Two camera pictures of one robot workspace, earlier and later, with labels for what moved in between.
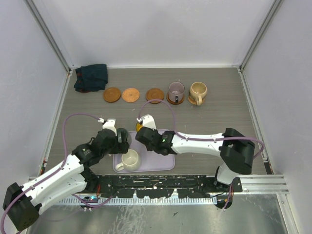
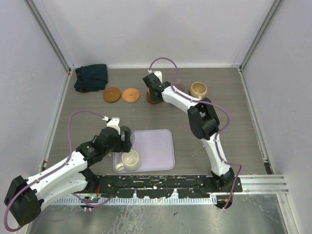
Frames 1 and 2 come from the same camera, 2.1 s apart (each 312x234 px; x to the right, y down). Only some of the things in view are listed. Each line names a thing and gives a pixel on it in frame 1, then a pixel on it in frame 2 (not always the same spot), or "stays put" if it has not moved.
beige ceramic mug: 197,90 stays put
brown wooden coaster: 111,94 stays put
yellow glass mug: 138,126 -> 148,94
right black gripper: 149,148 -> 152,99
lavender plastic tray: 150,160 stays put
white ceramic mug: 130,162 stays put
